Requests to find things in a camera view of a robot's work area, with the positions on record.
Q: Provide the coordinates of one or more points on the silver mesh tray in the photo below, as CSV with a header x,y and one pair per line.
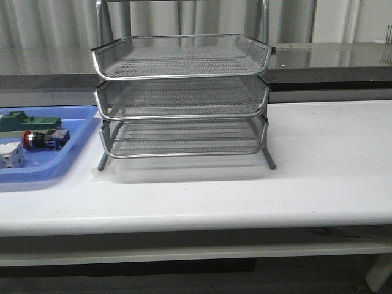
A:
x,y
181,56
217,97
183,137

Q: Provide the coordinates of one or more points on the red emergency stop button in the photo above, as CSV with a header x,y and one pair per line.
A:
x,y
53,139

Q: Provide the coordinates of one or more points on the blue plastic tray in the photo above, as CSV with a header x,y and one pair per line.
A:
x,y
42,164

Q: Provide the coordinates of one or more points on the grey stone counter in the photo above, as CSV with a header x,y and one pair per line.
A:
x,y
298,72

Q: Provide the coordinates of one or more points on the green terminal block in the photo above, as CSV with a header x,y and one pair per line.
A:
x,y
20,121

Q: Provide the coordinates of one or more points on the white electrical component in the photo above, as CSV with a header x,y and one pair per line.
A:
x,y
12,155

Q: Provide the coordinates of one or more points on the white table leg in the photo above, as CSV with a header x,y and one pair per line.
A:
x,y
379,272

